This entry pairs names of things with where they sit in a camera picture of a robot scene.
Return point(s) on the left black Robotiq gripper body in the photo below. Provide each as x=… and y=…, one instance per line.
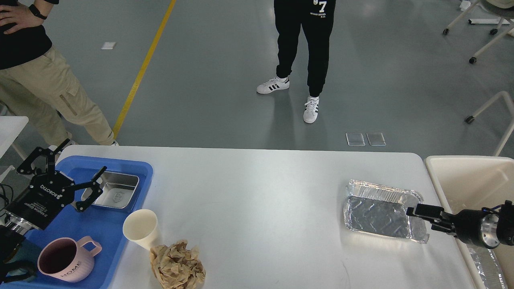
x=40, y=203

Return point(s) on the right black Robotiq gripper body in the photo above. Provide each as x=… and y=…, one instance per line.
x=477, y=227

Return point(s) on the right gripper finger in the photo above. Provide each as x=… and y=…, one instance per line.
x=444, y=226
x=433, y=214

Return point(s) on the square metal tin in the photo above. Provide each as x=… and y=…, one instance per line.
x=118, y=190

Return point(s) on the cream paper cup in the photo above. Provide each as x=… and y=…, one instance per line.
x=142, y=227

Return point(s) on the aluminium foil tray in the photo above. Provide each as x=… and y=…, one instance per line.
x=379, y=209

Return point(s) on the pink HOME mug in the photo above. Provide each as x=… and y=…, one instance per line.
x=67, y=259

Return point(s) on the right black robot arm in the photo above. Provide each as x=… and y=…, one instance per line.
x=505, y=230

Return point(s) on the foil tray inside bin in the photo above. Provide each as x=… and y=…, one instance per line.
x=488, y=267

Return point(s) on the beige plastic bin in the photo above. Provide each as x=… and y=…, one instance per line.
x=474, y=182

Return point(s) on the blue plastic tray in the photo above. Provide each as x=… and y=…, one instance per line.
x=102, y=224

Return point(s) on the white side table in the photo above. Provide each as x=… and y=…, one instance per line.
x=10, y=129

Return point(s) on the teal mug in tray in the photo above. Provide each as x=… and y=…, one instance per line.
x=29, y=253

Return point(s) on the person in khaki trousers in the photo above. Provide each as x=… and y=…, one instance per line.
x=37, y=82

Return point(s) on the right floor plate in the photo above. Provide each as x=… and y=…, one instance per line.
x=376, y=139

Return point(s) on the floor plate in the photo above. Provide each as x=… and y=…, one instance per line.
x=355, y=139
x=376, y=139

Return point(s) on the left floor plate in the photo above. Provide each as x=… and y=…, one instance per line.
x=355, y=139

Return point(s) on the crumpled brown paper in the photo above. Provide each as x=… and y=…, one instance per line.
x=176, y=267

